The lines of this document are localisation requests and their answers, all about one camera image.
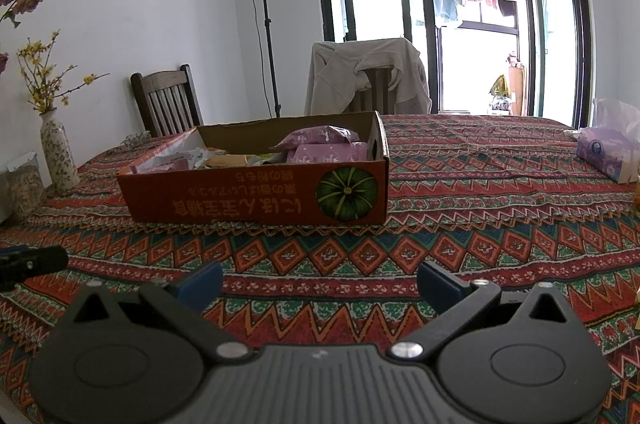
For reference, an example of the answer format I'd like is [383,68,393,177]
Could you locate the yellow flower branches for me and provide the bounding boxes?
[17,30,111,115]

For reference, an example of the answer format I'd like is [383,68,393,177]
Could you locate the black sliding glass door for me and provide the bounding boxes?
[310,0,593,127]

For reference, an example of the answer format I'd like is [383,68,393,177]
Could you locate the jacket-covered wooden chair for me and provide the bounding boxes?
[350,66,401,114]

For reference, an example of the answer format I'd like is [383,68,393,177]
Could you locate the beige jacket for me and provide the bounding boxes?
[305,38,433,116]

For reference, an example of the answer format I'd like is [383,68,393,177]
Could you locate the glass jar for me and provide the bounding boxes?
[5,152,47,221]

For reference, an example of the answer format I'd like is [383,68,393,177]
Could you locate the black light stand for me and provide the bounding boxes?
[241,0,283,119]

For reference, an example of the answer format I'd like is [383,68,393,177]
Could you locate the speckled white vase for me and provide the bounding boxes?
[40,111,81,192]

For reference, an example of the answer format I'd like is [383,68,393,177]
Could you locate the yellow pointed object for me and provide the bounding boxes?
[487,74,511,98]

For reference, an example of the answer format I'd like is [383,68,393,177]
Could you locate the pile of snack packets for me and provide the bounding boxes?
[142,124,371,170]

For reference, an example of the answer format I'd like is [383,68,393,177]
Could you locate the dark wooden chair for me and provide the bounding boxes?
[131,64,205,137]

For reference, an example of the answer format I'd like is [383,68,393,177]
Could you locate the purple tissue pack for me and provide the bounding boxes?
[575,98,640,184]

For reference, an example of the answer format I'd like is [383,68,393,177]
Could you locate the patterned red tablecloth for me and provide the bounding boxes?
[0,114,640,424]

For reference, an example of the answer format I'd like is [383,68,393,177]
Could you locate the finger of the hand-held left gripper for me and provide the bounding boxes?
[12,246,69,287]

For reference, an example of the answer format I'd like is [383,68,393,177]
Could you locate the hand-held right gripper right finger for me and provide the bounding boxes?
[387,261,586,362]

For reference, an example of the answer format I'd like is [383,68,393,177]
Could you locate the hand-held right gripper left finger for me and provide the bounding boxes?
[52,261,253,362]

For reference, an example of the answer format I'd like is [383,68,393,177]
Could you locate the wooden board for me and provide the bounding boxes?
[507,51,526,115]

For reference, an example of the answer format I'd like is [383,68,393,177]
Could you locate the orange cardboard box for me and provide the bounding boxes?
[116,110,391,226]

